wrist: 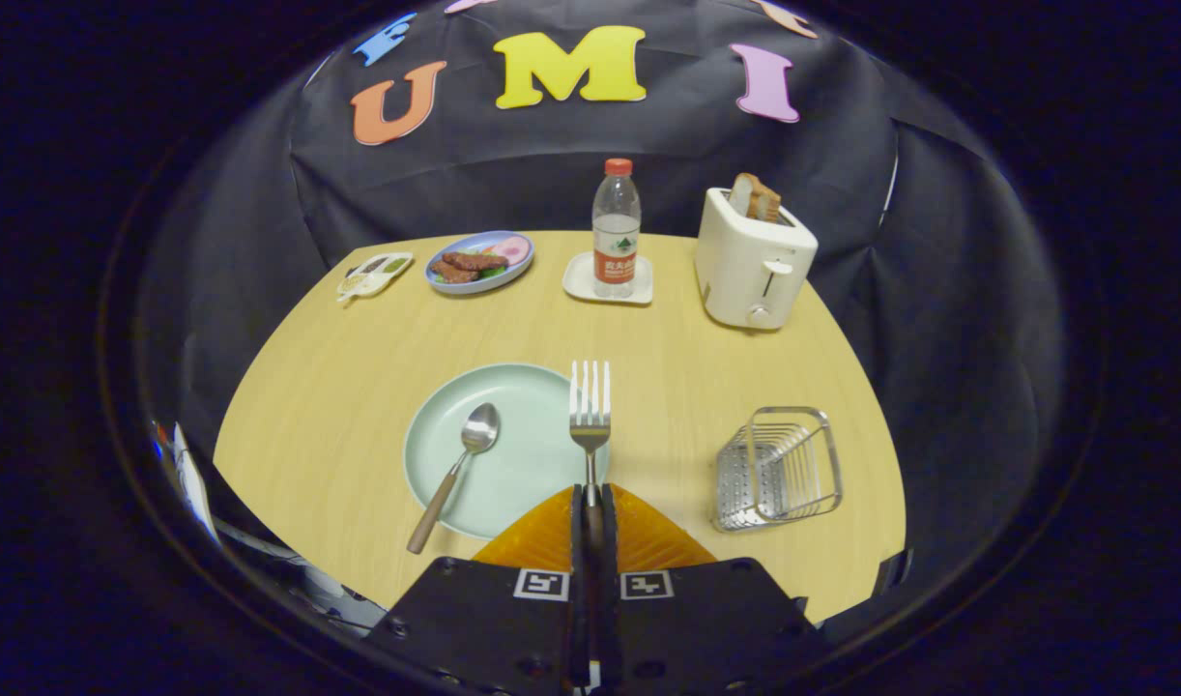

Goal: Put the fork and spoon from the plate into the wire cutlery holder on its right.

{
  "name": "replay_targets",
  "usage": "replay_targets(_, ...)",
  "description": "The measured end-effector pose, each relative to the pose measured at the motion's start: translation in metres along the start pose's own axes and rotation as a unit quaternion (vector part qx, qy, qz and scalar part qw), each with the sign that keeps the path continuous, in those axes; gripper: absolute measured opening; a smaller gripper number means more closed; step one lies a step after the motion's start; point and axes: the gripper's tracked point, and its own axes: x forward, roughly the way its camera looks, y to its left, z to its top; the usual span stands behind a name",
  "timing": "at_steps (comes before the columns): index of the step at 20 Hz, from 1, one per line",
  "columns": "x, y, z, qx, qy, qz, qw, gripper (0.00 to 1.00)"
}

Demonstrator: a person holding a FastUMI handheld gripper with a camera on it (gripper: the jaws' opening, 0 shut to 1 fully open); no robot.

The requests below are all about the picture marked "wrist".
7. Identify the blue plate with food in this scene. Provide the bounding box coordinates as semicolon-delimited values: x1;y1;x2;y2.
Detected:
424;230;534;295

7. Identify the clear water bottle red cap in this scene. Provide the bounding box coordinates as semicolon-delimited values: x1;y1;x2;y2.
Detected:
591;159;642;299

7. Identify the white divided sauce dish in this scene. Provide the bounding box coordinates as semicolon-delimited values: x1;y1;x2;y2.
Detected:
336;252;415;304

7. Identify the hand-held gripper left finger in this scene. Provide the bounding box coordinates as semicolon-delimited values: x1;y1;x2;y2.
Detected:
363;483;592;696

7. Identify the metal spoon with brown handle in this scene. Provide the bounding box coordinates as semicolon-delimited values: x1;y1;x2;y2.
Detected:
406;402;501;555

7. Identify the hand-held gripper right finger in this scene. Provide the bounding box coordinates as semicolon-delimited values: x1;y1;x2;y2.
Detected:
598;481;828;696

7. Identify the black backdrop cloth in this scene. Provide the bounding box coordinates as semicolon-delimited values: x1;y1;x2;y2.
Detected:
136;0;1070;620

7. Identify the metal wire cutlery rack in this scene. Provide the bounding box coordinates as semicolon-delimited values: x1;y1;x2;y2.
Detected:
713;406;844;533

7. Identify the pale green plate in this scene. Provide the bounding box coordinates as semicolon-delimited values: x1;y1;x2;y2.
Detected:
403;363;611;540

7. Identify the metal fork with brown handle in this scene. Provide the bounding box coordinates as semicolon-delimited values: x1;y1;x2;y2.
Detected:
568;361;613;571

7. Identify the white square coaster tray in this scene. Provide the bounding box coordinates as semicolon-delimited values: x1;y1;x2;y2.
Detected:
562;251;654;307

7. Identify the white toaster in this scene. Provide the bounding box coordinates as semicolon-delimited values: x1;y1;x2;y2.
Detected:
694;187;820;332

